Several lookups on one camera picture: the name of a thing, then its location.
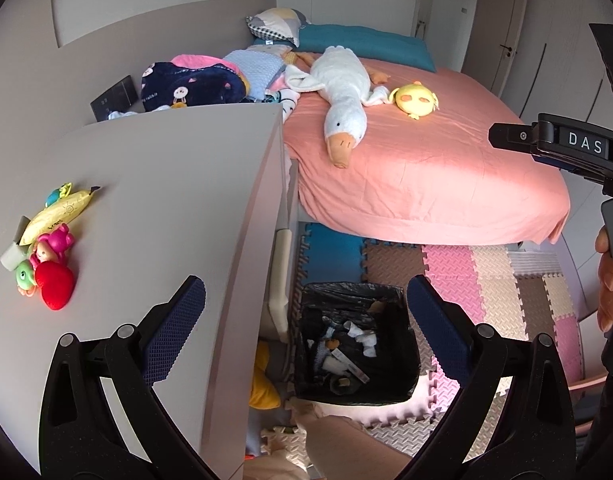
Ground red heart plush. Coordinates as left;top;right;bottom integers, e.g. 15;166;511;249
35;260;75;311

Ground pink doll toy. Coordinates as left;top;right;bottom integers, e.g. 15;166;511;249
30;223;75;269

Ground yellow banana snack packet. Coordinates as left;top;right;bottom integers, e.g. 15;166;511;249
21;185;100;246

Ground small white carton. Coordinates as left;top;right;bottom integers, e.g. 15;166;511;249
0;216;30;272

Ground teal and yellow toy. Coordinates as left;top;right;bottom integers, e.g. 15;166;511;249
45;182;72;208

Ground black trash bin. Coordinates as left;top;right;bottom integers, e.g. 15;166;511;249
293;282;421;406

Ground person's right hand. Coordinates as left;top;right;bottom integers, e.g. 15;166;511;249
595;226;613;334

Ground pink bed sheet mattress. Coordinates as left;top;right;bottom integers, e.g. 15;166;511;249
284;60;571;246

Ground yellow chick plush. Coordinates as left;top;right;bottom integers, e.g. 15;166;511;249
389;80;440;120

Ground grey wardrobe door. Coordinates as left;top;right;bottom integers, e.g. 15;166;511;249
461;0;527;98

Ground colourful foam floor mat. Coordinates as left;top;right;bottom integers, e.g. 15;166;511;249
291;223;584;455

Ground teal long pillow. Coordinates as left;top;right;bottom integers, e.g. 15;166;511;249
250;24;436;73

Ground green frog toy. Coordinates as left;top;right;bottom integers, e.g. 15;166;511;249
15;260;37;297

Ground white goose plush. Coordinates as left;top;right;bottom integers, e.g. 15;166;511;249
285;46;390;169

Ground yellow plush under desk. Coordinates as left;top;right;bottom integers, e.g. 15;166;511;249
249;340;282;411

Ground person's leg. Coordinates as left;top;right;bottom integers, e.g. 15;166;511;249
243;398;413;480

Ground cream foam corner guard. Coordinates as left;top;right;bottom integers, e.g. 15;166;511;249
265;229;292;344

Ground patterned square pillow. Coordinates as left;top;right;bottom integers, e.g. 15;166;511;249
246;8;309;47

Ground light blue knit blanket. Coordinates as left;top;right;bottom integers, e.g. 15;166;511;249
224;50;286;101

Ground white cloth near panel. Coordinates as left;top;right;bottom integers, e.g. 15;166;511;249
107;110;138;120

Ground pink folded garment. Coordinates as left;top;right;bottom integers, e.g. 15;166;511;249
171;54;241;76

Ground navy cartoon blanket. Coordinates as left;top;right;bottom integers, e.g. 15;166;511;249
140;62;248;112

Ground black wall switch panel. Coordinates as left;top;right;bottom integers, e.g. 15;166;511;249
90;75;138;122

